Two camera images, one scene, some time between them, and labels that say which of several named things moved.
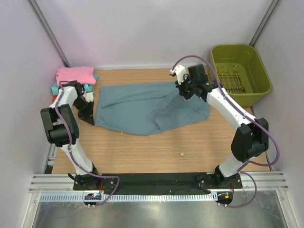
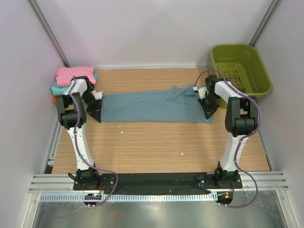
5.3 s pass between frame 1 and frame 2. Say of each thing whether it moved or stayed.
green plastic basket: stayed
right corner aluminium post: stayed
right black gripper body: moved
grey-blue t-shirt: moved
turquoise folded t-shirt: stayed
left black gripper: moved
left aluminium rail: stayed
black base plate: stayed
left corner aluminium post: stayed
